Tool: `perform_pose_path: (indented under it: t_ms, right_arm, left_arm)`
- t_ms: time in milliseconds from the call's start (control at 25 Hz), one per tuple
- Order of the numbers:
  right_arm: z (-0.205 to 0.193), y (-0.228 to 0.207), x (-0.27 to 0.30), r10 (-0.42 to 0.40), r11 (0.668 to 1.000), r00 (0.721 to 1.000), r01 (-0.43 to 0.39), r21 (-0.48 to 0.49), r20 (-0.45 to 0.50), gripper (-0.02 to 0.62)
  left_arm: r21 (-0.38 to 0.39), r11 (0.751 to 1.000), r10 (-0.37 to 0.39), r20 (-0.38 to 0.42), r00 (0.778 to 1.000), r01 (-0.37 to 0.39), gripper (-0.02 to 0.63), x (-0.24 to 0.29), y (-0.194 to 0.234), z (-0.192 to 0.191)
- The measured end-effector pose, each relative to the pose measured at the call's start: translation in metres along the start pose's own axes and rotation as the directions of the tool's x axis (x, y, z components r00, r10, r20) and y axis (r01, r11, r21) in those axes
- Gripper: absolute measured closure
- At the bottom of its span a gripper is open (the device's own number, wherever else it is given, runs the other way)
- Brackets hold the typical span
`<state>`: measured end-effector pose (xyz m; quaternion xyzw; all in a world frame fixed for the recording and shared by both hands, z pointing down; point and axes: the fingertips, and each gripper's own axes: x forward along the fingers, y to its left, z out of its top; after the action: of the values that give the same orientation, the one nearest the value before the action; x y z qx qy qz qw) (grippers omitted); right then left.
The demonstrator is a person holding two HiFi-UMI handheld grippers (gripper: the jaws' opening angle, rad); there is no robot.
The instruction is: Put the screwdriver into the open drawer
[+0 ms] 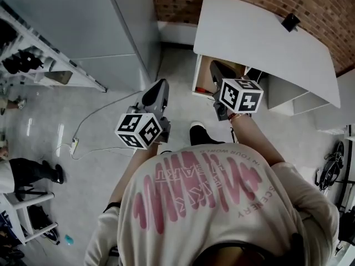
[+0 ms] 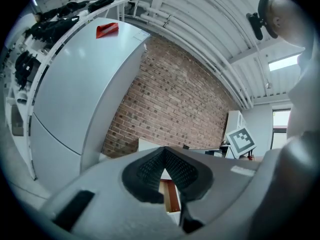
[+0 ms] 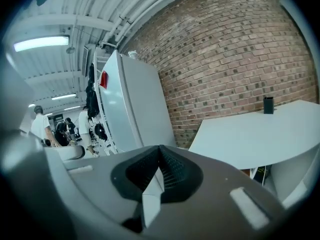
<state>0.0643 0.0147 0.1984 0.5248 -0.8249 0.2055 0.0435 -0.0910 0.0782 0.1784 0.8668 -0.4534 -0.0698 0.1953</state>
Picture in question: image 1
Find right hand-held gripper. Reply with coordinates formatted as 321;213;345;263
210;60;265;122

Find black cable bundle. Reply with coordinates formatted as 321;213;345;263
316;140;346;191

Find white desk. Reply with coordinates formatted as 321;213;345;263
192;0;342;115

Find white perforated metal shelf rack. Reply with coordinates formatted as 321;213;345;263
0;4;108;94

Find black floor bag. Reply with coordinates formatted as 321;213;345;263
27;203;60;242

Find white desk drawer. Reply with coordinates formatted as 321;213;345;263
191;54;252;98

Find person's left forearm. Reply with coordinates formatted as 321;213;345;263
108;142;164;204

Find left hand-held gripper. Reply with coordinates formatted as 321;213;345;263
114;79;172;151

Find person's black trousers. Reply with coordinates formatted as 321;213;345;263
189;125;226;146

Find white floor cable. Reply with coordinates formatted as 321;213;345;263
54;142;136;160

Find small black box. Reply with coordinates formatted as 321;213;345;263
281;12;301;33

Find person's right forearm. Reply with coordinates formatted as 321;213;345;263
230;112;286;167

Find grey floor cable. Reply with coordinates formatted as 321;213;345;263
73;90;145;141

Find person's white printed shirt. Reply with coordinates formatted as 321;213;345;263
84;142;341;266

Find white table frame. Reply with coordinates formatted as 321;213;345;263
0;191;59;246

